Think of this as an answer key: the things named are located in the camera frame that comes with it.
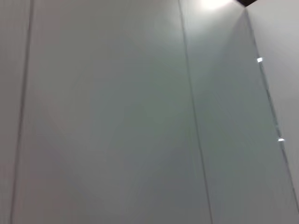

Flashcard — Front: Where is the dark ceiling fixture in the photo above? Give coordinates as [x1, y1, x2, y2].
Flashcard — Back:
[235, 0, 257, 7]

